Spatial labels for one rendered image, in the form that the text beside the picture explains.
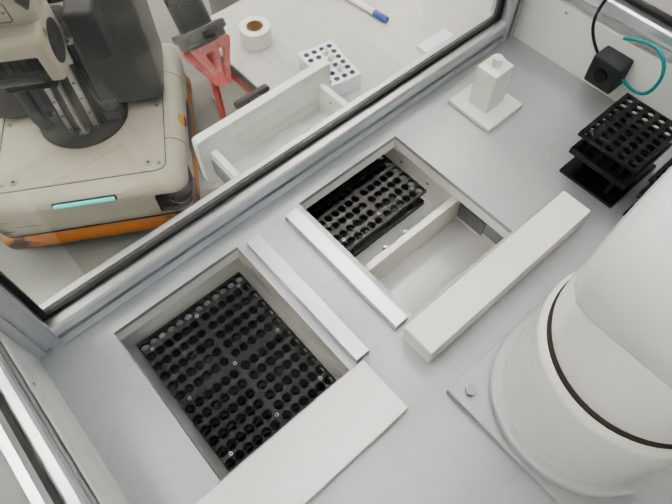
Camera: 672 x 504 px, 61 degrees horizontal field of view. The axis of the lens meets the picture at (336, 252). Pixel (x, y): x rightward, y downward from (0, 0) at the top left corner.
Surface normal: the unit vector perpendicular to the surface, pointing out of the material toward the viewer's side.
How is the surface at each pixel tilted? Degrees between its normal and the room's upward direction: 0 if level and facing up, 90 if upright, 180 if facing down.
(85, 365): 0
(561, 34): 90
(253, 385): 0
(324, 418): 0
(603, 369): 75
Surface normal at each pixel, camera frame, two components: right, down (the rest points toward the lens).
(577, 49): -0.76, 0.57
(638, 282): -0.70, 0.33
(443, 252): -0.01, -0.51
